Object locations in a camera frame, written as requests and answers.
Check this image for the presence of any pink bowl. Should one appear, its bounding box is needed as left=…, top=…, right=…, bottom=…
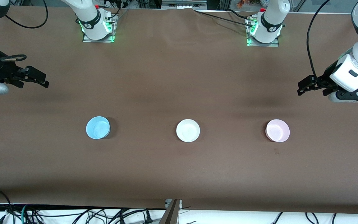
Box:
left=265, top=119, right=290, bottom=143

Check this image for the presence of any blue bowl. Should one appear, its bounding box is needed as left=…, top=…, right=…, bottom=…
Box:
left=86, top=116, right=111, bottom=140

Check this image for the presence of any white bowl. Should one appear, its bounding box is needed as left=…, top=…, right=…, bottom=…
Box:
left=176, top=119, right=200, bottom=143

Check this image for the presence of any orange background object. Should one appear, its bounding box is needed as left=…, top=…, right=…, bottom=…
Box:
left=237, top=0, right=261, bottom=8

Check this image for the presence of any brown table cover sheet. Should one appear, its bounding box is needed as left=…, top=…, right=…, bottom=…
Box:
left=0, top=6, right=358, bottom=215

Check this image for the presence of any grey table support beam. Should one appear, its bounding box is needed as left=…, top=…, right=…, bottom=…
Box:
left=159, top=199, right=181, bottom=224

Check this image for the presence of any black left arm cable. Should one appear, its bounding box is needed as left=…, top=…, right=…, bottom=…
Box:
left=306, top=0, right=331, bottom=78

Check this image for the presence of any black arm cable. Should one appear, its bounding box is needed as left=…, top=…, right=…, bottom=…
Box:
left=306, top=0, right=331, bottom=78
left=0, top=0, right=48, bottom=82

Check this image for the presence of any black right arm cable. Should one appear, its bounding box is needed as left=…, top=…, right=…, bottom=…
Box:
left=0, top=0, right=48, bottom=82

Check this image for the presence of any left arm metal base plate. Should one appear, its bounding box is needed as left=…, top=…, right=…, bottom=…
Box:
left=246, top=17, right=280, bottom=47

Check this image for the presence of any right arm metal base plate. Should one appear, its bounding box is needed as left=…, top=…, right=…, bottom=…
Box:
left=82, top=14, right=116, bottom=43

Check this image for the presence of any black cable across table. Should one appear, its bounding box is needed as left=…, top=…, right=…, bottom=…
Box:
left=194, top=9, right=255, bottom=27

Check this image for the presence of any silver aluminium frame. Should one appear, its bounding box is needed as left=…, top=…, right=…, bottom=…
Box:
left=162, top=0, right=208, bottom=9

